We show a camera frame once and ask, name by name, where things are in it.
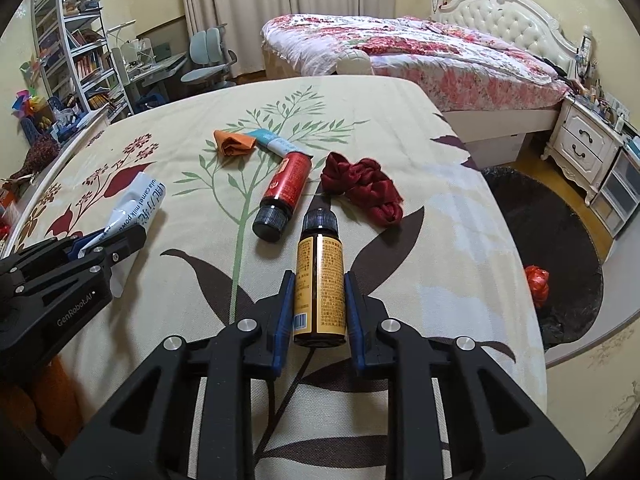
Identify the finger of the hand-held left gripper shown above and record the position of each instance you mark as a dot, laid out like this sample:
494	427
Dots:
50	255
120	245

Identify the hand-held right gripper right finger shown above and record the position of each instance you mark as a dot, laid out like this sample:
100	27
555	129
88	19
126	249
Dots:
356	325

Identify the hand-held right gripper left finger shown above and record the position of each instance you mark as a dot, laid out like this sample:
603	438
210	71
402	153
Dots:
282	320

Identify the white packet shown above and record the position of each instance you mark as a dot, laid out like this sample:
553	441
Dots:
132	200

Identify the brown bottle with yellow label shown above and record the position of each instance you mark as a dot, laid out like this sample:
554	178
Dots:
320	280

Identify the trash bin with black bag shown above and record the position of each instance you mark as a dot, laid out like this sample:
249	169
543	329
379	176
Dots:
550	220

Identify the floral tablecloth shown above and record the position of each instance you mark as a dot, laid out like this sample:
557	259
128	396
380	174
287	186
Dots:
400	270

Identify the blue plastic basket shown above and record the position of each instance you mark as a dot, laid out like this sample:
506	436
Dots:
32	127

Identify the brown bottle with red label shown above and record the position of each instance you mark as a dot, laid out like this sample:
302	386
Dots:
287	185

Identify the dark red crumpled cloth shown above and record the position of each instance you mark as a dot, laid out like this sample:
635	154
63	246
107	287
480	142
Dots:
360	185

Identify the orange crumpled wrapper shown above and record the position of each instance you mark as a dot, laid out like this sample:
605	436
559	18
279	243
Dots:
231	144

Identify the blue and white tube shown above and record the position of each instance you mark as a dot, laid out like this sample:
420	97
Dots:
272	141

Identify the white bookshelf with books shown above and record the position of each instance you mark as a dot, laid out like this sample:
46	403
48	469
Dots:
85	67

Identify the white study desk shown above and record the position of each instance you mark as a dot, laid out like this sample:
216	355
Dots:
160	67

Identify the grey desk chair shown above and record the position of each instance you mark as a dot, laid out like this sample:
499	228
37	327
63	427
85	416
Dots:
205	42

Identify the white storage box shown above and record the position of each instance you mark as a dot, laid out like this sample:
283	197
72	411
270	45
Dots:
500	147

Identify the pink floral quilt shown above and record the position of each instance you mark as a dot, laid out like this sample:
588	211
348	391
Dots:
425	50

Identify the white carved nightstand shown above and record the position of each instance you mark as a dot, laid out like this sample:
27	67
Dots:
580	140

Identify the clear plastic drawer unit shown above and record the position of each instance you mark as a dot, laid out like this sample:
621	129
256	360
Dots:
620	185

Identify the clutter of small bottles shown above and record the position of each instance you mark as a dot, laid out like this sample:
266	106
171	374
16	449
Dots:
597	97

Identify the white bed with tufted headboard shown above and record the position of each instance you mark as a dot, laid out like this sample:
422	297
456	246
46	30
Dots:
505	15

